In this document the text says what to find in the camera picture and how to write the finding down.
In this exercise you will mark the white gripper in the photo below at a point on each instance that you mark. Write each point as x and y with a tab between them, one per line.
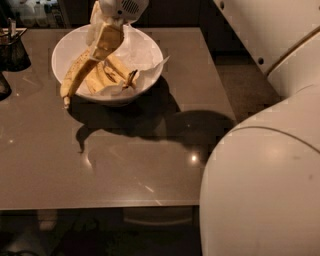
124	9

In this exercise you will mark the long yellow banana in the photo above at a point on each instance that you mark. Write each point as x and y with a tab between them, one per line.
75	75

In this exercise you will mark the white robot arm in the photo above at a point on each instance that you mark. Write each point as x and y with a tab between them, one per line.
260	191

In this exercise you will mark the small banana piece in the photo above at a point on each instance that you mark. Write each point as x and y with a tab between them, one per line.
117	71

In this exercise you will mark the white ceramic bowl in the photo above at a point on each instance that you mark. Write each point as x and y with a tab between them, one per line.
65	53

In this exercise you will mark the white paper liner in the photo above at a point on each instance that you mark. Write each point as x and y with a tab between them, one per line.
138	52

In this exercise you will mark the clear plastic bottles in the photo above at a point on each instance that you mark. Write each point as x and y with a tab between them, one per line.
36	13

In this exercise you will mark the black mesh utensil holder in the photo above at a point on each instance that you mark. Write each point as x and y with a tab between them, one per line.
13	55

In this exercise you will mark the dark glass object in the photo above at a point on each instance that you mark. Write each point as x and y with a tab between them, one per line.
5	89

